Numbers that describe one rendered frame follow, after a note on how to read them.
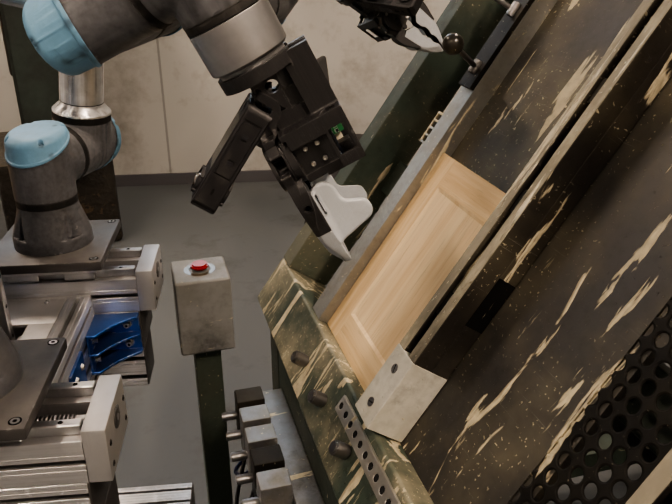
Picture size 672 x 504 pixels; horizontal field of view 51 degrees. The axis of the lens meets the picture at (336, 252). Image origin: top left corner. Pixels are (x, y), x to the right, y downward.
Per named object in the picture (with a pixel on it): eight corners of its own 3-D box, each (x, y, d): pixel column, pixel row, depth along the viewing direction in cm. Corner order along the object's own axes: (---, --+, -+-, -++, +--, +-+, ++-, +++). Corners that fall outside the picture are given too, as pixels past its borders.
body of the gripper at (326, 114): (370, 163, 63) (306, 40, 58) (286, 207, 64) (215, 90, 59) (358, 140, 70) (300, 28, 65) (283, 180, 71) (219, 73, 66)
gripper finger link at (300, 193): (333, 236, 65) (286, 155, 61) (318, 244, 65) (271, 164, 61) (328, 217, 69) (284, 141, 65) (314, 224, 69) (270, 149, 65)
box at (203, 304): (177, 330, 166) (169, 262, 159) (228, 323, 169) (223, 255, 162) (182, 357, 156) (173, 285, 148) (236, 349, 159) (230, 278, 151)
